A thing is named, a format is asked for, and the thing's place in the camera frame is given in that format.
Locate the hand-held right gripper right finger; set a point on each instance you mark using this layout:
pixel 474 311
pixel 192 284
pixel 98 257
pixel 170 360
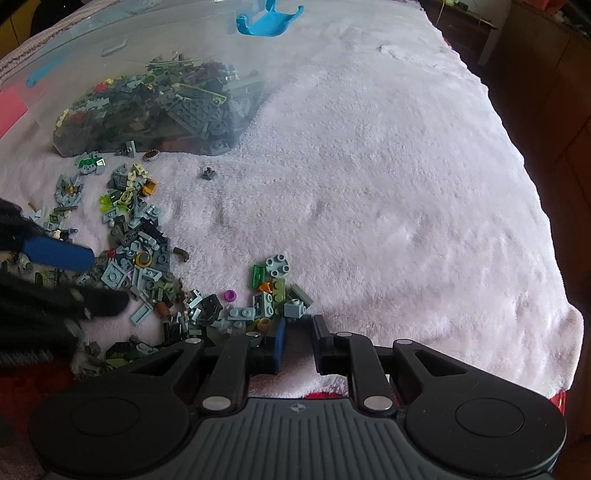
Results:
pixel 317 344

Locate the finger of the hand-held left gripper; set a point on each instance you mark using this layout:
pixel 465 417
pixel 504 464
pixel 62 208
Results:
pixel 101 302
pixel 60 254

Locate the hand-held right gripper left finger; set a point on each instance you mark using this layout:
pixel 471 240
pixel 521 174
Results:
pixel 277 342

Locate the small cluster of green bricks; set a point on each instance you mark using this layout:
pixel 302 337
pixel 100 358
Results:
pixel 279 290

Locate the spread of toy bricks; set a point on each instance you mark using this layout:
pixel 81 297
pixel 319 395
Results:
pixel 134 249

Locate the large heap of toy bricks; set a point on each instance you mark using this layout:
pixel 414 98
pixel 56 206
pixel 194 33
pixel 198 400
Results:
pixel 152 110

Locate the clear plastic storage container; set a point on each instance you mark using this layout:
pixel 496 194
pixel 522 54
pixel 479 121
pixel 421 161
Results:
pixel 138 41

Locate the purple round stud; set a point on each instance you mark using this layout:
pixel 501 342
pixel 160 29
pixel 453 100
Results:
pixel 229 295

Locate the brown bent brick piece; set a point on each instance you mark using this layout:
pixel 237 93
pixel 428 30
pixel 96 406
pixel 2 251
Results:
pixel 182 254

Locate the round brown gear piece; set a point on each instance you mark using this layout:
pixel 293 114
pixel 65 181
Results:
pixel 151 154

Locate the pink cardboard box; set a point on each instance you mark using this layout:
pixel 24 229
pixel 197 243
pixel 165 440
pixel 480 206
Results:
pixel 11 108

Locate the dark grey single brick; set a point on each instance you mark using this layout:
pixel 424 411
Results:
pixel 208 173

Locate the white plush blanket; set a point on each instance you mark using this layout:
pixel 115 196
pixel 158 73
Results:
pixel 378 184

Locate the checkered quilt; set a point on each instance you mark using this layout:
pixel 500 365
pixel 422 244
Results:
pixel 21 50

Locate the wooden nightstand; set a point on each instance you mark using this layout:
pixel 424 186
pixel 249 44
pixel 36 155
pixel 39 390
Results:
pixel 461 23

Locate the brown wooden cabinet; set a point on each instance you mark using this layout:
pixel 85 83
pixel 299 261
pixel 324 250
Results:
pixel 545 69

